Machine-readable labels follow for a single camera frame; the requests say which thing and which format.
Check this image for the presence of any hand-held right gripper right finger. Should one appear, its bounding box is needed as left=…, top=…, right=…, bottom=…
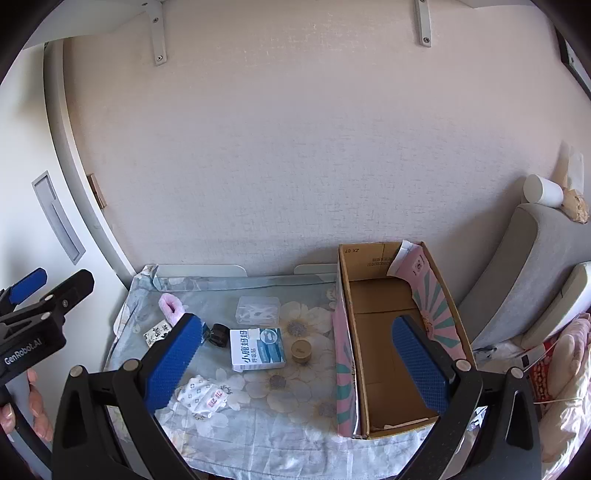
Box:
left=392, top=316, right=544, bottom=480

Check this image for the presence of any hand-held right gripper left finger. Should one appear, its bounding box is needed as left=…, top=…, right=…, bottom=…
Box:
left=51, top=313, right=206, bottom=480

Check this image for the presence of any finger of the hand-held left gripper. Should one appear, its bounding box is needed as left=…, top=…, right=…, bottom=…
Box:
left=0, top=270, right=95, bottom=326
left=0, top=267, right=49, bottom=309

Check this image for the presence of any white patterned baby sock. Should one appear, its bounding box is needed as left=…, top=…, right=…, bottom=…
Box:
left=174, top=375, right=232, bottom=421

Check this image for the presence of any pink patterned cardboard box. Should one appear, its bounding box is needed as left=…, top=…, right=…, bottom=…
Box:
left=333, top=240, right=476, bottom=440

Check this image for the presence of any small round wooden jar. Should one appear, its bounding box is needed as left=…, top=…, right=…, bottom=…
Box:
left=291, top=339, right=313, bottom=366

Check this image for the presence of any person's left hand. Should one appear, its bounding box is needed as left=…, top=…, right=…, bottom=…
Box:
left=0, top=369, right=54, bottom=441

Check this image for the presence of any small black-patterned packet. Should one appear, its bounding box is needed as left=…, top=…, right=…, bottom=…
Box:
left=144, top=318, right=173, bottom=348

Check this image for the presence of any small black round object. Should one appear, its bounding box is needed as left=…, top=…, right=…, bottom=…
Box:
left=205, top=323, right=230, bottom=350

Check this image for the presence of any pink fluffy hair band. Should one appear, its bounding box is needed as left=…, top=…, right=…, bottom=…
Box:
left=158, top=293, right=186, bottom=329

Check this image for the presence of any white wardrobe door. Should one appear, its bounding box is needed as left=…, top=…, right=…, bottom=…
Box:
left=0, top=41, right=136, bottom=467

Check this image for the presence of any white and blue carton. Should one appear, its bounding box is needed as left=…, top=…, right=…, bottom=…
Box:
left=229, top=328, right=287, bottom=373

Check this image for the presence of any clear plastic box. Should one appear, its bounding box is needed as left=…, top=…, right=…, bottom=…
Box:
left=235, top=295, right=281, bottom=325

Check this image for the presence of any red patterned packet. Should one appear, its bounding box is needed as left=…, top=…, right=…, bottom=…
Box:
left=529, top=342, right=556, bottom=403

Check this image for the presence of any floral bed sheet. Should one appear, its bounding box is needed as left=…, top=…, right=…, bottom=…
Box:
left=104, top=264, right=467, bottom=480

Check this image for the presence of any grey wedge cushion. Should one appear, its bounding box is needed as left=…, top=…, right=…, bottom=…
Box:
left=457, top=203, right=587, bottom=352

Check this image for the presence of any pink fluffy blanket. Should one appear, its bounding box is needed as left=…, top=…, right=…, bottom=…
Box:
left=531, top=314, right=591, bottom=476

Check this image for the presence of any beige cushion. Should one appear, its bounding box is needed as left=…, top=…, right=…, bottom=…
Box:
left=522, top=261, right=591, bottom=350

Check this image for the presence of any white cylindrical pillow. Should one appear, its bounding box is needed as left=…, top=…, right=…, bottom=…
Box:
left=523, top=174, right=565, bottom=207

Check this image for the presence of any brown crumpled bag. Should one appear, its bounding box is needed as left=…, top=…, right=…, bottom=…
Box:
left=561, top=189, right=590, bottom=223

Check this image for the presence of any dark framed picture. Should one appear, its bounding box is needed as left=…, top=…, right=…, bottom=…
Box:
left=554, top=31, right=591, bottom=99

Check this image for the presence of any recessed grey door handle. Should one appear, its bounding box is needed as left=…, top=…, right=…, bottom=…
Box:
left=31, top=171, right=86, bottom=265

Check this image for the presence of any small wooden wall block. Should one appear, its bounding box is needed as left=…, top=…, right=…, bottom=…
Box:
left=88, top=173, right=107, bottom=209

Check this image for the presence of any white wall shelf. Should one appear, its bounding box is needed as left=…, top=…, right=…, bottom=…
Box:
left=21, top=0, right=163, bottom=49

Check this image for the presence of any white shelf bracket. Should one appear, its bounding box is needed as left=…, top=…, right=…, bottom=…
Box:
left=141, top=0, right=167, bottom=66
left=414, top=0, right=433, bottom=47

